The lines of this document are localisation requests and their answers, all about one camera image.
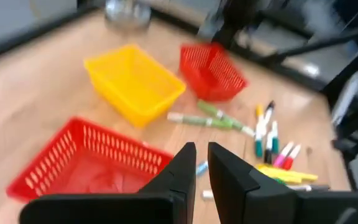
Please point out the orange cap fine marker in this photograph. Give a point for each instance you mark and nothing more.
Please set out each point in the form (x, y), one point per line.
(259, 110)

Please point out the black cap fine marker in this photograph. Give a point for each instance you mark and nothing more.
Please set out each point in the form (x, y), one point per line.
(270, 107)
(268, 157)

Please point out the red plastic basket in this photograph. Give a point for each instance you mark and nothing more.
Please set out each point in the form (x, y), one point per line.
(73, 174)
(210, 74)

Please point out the yellow plastic basket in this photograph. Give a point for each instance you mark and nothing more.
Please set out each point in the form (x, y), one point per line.
(135, 84)

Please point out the green dry-erase marker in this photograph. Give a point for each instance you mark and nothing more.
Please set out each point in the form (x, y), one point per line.
(197, 120)
(211, 110)
(280, 180)

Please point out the red cap fine marker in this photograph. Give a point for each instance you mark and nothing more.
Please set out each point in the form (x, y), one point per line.
(288, 163)

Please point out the white shade table lamp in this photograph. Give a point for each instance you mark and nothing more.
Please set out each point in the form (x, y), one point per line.
(127, 12)

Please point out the pink cap fine marker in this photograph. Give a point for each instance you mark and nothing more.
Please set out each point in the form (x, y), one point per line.
(280, 160)

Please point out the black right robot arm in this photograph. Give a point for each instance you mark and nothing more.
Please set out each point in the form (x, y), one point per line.
(228, 18)

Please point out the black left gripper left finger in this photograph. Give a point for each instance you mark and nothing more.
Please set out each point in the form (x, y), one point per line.
(166, 205)

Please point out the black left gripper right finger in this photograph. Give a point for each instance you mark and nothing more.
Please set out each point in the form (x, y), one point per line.
(244, 202)

